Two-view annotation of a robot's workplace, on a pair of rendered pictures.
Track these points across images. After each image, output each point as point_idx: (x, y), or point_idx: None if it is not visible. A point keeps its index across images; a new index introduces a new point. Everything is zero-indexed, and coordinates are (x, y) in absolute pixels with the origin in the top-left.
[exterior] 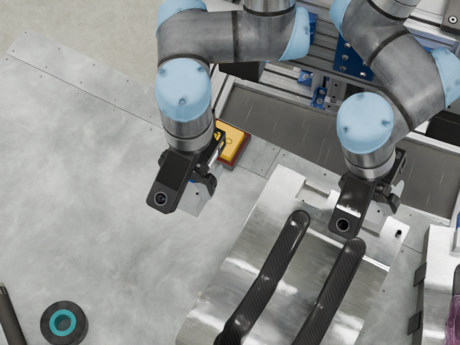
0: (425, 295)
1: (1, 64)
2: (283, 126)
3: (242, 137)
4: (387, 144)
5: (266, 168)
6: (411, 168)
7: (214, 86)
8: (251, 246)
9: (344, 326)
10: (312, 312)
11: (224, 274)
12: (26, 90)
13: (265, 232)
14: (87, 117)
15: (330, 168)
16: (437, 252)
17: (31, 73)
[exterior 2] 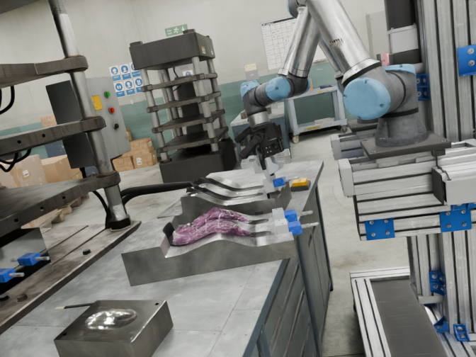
0: (246, 214)
1: (306, 161)
2: (401, 299)
3: (303, 183)
4: (247, 98)
5: (297, 195)
6: (423, 353)
7: (400, 270)
8: (250, 185)
9: (222, 202)
10: (226, 197)
11: (236, 183)
12: (299, 166)
13: (257, 184)
14: (295, 173)
15: (391, 321)
16: (270, 214)
17: (306, 164)
